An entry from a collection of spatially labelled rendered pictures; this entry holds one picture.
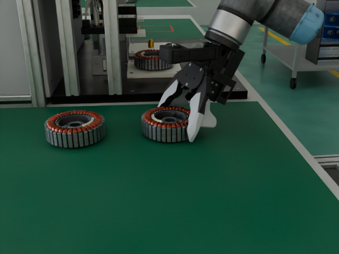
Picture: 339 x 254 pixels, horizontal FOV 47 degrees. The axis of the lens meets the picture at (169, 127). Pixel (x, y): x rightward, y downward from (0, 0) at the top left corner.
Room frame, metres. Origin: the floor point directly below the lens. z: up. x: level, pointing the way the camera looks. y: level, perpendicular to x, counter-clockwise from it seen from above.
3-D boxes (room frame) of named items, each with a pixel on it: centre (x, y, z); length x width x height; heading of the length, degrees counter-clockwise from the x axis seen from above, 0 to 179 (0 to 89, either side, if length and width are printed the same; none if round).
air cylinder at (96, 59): (1.07, 0.19, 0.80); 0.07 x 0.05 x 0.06; 4
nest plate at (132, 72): (1.09, 0.04, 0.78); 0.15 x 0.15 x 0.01; 4
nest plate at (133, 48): (1.33, 0.06, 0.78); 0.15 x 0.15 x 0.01; 4
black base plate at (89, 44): (1.20, 0.07, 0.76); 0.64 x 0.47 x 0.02; 4
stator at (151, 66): (1.09, 0.04, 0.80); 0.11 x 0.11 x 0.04
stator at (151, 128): (0.71, 0.00, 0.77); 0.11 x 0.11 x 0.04
